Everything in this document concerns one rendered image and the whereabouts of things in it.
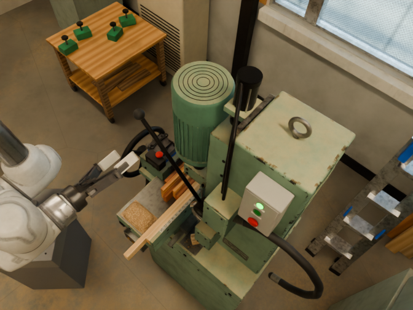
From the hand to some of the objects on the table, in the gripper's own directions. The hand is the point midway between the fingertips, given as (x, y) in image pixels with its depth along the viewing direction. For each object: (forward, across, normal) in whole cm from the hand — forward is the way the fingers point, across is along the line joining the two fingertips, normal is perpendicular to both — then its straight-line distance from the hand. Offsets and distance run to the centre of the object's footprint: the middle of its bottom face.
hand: (123, 156), depth 102 cm
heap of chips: (-2, -26, -30) cm, 40 cm away
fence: (+23, -17, -39) cm, 48 cm away
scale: (+23, -14, -35) cm, 44 cm away
